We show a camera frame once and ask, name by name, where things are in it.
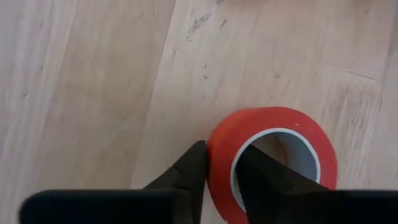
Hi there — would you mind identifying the red tape roll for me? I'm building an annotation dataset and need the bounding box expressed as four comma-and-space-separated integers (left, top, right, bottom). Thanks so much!
206, 106, 339, 224

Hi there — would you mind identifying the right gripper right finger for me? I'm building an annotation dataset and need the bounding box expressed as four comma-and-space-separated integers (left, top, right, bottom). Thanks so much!
235, 144, 331, 224

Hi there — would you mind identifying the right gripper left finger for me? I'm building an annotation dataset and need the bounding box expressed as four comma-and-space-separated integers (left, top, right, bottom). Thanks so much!
142, 140, 208, 224

